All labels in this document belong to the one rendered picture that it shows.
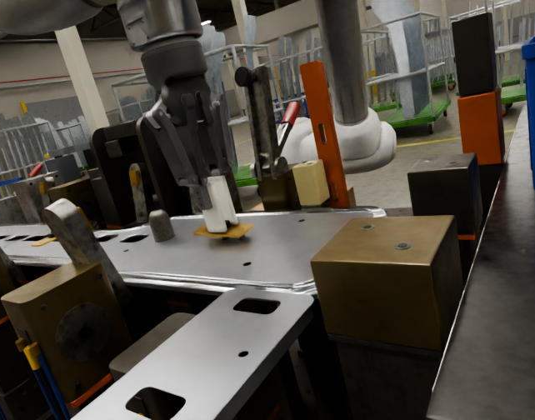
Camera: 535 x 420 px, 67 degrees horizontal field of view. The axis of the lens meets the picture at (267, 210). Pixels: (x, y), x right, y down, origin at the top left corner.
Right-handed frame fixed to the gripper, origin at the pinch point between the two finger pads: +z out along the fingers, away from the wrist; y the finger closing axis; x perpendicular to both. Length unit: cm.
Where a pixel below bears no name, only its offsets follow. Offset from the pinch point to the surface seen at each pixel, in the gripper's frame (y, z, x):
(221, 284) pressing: 11.1, 5.2, 8.1
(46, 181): -14, -5, -69
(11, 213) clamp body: -16, 4, -102
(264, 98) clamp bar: -14.9, -11.5, 1.6
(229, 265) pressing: 7.5, 5.0, 6.5
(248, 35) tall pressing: -389, -78, -250
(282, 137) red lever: -18.8, -4.7, 0.5
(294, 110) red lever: -24.4, -8.2, 0.7
